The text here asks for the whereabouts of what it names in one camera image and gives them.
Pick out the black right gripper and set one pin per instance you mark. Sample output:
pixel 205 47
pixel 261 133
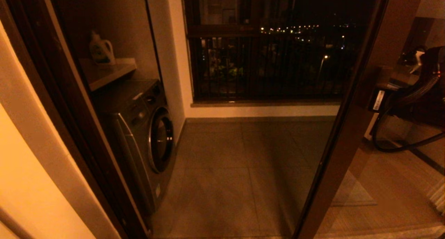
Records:
pixel 380 100

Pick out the brown framed glass sliding door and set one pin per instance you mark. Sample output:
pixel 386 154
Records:
pixel 344 138

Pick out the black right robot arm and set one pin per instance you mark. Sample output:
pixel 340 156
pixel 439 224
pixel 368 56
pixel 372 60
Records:
pixel 424 100

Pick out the white pleated curtain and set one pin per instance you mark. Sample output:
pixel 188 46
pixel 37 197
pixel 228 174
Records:
pixel 438 197

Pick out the window with black railing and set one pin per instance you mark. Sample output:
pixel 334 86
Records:
pixel 267 68

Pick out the grey front-load washing machine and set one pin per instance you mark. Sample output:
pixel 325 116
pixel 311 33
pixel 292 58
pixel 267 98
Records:
pixel 139 127

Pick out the white detergent bottle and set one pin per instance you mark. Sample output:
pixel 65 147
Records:
pixel 100 53

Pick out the light wall shelf board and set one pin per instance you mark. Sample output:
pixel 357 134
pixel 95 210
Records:
pixel 107 73

